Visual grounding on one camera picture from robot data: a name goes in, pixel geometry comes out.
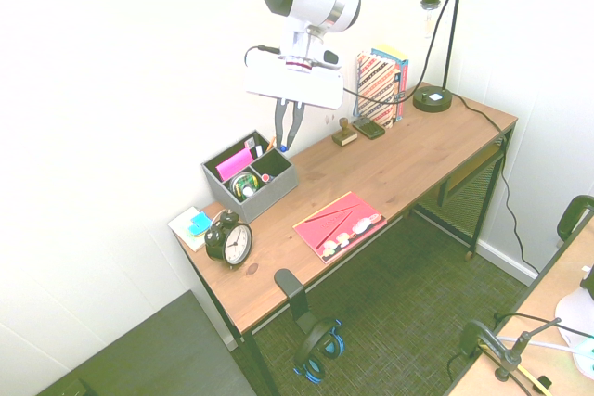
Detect grey desk organizer box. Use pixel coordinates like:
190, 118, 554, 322
200, 130, 299, 224

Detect black lamp power cable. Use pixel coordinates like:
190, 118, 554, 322
452, 92, 542, 275

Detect black c-clamp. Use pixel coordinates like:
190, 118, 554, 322
556, 195, 594, 249
458, 319, 500, 361

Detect grey metal mount clamp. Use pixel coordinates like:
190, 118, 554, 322
494, 316, 562, 383

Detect green tape roll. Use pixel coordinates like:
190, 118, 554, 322
228, 172, 261, 198

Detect pink sticky note pad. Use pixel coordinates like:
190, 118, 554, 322
215, 146, 255, 183

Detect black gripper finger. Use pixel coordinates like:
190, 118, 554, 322
274, 97, 290, 145
283, 102, 306, 149

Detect pink thin book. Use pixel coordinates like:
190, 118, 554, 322
291, 190, 388, 266

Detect black twin-bell alarm clock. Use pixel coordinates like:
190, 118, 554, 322
204, 210, 254, 270

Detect dark orange spine book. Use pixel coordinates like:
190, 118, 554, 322
393, 61, 404, 122

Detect cyan sticky notes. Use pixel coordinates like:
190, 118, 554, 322
186, 211, 213, 234

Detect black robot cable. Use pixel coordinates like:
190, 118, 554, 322
243, 0, 482, 108

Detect blue red spine book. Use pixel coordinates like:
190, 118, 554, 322
370, 45, 410, 121

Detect white notepad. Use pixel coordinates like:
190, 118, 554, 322
167, 206, 219, 252

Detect black desk lamp glass bulb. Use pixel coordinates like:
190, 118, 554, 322
411, 0, 465, 114

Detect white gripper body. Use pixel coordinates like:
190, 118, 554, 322
243, 56, 345, 110

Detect wooden handle rubber stamp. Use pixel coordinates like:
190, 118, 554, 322
330, 117, 359, 148

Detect black blue headphones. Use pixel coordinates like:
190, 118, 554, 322
291, 317, 345, 384

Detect white cable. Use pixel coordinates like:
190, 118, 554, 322
498, 334, 582, 351

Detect striped cover book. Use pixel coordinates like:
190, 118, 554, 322
355, 50, 400, 130

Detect black metal desk frame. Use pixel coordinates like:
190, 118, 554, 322
174, 115, 519, 396

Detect black headphone hook clamp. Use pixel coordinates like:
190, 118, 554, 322
273, 268, 319, 335

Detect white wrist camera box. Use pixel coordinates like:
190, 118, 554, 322
277, 45, 343, 72

